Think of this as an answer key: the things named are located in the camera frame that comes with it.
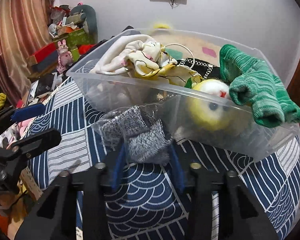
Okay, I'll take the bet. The red box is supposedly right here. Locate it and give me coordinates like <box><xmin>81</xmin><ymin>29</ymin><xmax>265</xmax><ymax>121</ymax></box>
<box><xmin>26</xmin><ymin>43</ymin><xmax>56</xmax><ymax>66</ymax></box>

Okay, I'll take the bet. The cream drawstring pouch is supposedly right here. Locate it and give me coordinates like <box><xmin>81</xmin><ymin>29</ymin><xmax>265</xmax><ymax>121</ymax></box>
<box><xmin>90</xmin><ymin>34</ymin><xmax>155</xmax><ymax>75</ymax></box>

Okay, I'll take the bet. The grey green plush chair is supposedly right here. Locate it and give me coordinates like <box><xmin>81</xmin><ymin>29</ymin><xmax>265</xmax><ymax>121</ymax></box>
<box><xmin>70</xmin><ymin>4</ymin><xmax>98</xmax><ymax>42</ymax></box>

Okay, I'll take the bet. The yellow curved pillow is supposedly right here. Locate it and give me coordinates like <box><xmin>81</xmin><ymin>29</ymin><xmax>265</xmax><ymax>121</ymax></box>
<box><xmin>153</xmin><ymin>23</ymin><xmax>171</xmax><ymax>29</ymax></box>

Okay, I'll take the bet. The black chain-pattern hat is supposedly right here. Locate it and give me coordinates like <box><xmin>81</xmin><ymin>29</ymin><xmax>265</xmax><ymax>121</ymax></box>
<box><xmin>177</xmin><ymin>57</ymin><xmax>221</xmax><ymax>80</ymax></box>

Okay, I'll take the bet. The pink rabbit toy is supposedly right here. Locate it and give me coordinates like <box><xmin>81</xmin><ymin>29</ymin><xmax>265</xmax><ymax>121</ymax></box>
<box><xmin>56</xmin><ymin>39</ymin><xmax>74</xmax><ymax>74</ymax></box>

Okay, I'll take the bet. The green knitted glove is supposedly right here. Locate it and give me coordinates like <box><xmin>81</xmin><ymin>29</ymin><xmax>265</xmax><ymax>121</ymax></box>
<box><xmin>219</xmin><ymin>44</ymin><xmax>300</xmax><ymax>128</ymax></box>

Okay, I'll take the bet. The green cardboard box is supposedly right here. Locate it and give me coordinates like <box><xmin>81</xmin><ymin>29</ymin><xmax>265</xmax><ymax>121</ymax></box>
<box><xmin>52</xmin><ymin>28</ymin><xmax>95</xmax><ymax>50</ymax></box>

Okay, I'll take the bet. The navy white patterned tablecloth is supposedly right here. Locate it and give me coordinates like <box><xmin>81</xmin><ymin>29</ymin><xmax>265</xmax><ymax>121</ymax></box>
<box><xmin>28</xmin><ymin>78</ymin><xmax>300</xmax><ymax>239</ymax></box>

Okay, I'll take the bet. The yellow round plush toy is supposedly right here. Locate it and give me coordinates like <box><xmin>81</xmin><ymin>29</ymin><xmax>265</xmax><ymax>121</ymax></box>
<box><xmin>188</xmin><ymin>79</ymin><xmax>232</xmax><ymax>131</ymax></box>

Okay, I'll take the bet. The yellow floral cloth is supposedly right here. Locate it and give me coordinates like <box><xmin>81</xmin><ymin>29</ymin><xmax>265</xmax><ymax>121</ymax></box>
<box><xmin>125</xmin><ymin>41</ymin><xmax>203</xmax><ymax>88</ymax></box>

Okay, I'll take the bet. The grey knitted sock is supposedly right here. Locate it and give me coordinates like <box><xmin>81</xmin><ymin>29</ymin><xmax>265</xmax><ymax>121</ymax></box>
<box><xmin>93</xmin><ymin>104</ymin><xmax>173</xmax><ymax>166</ymax></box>

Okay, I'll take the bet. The clear plastic storage box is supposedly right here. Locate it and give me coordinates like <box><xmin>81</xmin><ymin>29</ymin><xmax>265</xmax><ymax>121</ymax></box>
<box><xmin>66</xmin><ymin>28</ymin><xmax>300</xmax><ymax>161</ymax></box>

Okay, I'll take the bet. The striped orange curtain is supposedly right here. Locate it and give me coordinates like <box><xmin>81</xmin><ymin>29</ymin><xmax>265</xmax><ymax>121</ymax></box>
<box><xmin>0</xmin><ymin>0</ymin><xmax>55</xmax><ymax>105</ymax></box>

